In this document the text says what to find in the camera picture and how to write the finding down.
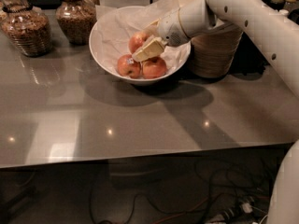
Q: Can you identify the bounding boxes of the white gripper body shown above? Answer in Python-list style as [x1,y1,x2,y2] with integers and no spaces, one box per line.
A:
[157,11,190,47]

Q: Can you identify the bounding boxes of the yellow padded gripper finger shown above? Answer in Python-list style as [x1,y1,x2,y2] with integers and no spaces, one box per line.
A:
[132,36,167,62]
[143,20,159,37]

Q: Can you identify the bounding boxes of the red apple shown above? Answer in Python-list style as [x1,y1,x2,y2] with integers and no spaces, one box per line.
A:
[117,54,141,78]
[142,57,167,79]
[128,31,149,53]

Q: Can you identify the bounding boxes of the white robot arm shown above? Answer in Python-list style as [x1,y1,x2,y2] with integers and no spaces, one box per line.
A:
[133,0,299,96]

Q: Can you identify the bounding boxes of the white ceramic bowl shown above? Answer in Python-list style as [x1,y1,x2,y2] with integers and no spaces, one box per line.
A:
[89,6,191,86]

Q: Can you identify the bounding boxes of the white paper liner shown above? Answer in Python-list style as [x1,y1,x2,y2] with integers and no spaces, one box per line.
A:
[89,0,179,77]

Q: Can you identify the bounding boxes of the front stack paper bowls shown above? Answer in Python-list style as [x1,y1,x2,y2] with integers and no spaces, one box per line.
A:
[187,26,243,78]

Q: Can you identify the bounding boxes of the middle glass granola jar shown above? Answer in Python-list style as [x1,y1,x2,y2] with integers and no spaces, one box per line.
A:
[55,0,96,45]

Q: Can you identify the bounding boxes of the glass granola jar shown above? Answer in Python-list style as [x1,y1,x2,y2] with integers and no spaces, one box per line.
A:
[55,0,96,45]
[1,0,52,57]

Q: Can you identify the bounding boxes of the dark bottle with cap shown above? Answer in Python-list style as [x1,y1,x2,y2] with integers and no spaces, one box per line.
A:
[269,0,285,10]

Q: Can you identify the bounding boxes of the light capped bottle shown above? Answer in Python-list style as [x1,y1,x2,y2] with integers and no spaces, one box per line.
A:
[284,0,298,12]

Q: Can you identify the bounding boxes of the left glass granola jar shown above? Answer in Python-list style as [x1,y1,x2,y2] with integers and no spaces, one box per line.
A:
[1,0,52,57]

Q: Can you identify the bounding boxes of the power strip on floor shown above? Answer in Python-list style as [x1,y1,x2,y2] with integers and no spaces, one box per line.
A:
[205,203,253,224]

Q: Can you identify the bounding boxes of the black floor cable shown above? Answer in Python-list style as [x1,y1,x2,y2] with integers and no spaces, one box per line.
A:
[88,159,219,224]

